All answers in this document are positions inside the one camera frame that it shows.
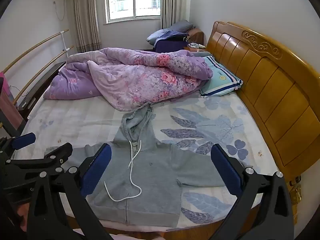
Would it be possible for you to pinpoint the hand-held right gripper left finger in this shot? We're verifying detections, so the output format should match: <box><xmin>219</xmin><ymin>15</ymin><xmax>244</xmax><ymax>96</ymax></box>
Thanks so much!
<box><xmin>26</xmin><ymin>142</ymin><xmax>113</xmax><ymax>240</ymax></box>

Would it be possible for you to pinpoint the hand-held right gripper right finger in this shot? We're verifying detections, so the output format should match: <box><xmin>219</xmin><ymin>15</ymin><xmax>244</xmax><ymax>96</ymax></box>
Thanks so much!
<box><xmin>208</xmin><ymin>144</ymin><xmax>295</xmax><ymax>240</ymax></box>

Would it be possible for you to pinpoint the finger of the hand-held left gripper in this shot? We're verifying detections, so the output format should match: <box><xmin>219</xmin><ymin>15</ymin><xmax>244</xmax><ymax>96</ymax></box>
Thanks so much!
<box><xmin>0</xmin><ymin>132</ymin><xmax>37</xmax><ymax>156</ymax></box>
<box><xmin>5</xmin><ymin>142</ymin><xmax>73</xmax><ymax>175</ymax></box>

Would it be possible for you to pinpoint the grey zip hoodie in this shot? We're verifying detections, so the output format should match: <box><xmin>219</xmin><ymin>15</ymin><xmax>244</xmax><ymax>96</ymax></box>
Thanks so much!
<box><xmin>45</xmin><ymin>102</ymin><xmax>240</xmax><ymax>227</ymax></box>

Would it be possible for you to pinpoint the bed with leaf print sheet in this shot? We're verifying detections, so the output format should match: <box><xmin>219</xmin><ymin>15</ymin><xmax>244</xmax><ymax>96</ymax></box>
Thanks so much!
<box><xmin>19</xmin><ymin>52</ymin><xmax>290</xmax><ymax>240</ymax></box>

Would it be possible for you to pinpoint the dark footboard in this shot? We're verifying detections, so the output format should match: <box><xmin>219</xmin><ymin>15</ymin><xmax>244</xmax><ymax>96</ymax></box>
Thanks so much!
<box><xmin>17</xmin><ymin>61</ymin><xmax>67</xmax><ymax>112</ymax></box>

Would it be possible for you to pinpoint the teal striped pillow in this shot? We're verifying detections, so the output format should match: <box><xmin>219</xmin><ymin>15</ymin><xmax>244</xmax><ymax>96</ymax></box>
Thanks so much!
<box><xmin>199</xmin><ymin>55</ymin><xmax>243</xmax><ymax>97</ymax></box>

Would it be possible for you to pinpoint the wooden headboard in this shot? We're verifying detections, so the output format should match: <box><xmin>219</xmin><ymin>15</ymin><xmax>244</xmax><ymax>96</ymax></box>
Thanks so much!
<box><xmin>205</xmin><ymin>21</ymin><xmax>320</xmax><ymax>180</ymax></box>

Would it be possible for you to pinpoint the purple floral quilt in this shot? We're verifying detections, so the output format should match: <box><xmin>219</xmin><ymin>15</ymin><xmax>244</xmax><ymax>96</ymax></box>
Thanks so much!
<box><xmin>43</xmin><ymin>47</ymin><xmax>213</xmax><ymax>112</ymax></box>

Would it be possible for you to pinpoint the beige striped curtain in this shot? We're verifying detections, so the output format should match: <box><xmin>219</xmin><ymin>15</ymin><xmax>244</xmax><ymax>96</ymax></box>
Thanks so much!
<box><xmin>72</xmin><ymin>0</ymin><xmax>102</xmax><ymax>53</ymax></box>
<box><xmin>160</xmin><ymin>0</ymin><xmax>192</xmax><ymax>30</ymax></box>

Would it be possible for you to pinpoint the dark purple blanket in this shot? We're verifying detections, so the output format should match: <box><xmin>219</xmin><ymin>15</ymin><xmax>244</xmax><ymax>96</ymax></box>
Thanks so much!
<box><xmin>153</xmin><ymin>31</ymin><xmax>190</xmax><ymax>53</ymax></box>

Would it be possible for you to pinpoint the light blue pillow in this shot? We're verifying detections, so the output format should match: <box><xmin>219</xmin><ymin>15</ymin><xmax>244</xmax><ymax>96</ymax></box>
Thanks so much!
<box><xmin>146</xmin><ymin>29</ymin><xmax>166</xmax><ymax>43</ymax></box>

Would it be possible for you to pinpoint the grey pillow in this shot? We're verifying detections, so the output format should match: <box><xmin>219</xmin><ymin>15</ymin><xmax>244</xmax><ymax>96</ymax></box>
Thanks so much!
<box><xmin>164</xmin><ymin>20</ymin><xmax>197</xmax><ymax>34</ymax></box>

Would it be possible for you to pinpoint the window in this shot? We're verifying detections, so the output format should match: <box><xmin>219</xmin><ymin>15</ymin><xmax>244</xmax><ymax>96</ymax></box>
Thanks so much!
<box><xmin>105</xmin><ymin>0</ymin><xmax>162</xmax><ymax>24</ymax></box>

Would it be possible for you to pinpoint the brass bed bracket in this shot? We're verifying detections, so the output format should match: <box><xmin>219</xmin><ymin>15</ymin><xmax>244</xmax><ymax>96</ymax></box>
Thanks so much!
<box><xmin>289</xmin><ymin>176</ymin><xmax>302</xmax><ymax>203</ymax></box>

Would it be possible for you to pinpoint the white rack post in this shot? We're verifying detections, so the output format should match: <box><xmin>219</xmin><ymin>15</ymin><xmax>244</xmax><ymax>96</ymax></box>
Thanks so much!
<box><xmin>60</xmin><ymin>31</ymin><xmax>70</xmax><ymax>58</ymax></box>

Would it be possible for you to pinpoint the air conditioner power cord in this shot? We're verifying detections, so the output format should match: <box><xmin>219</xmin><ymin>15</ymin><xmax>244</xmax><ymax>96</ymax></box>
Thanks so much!
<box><xmin>53</xmin><ymin>0</ymin><xmax>67</xmax><ymax>22</ymax></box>

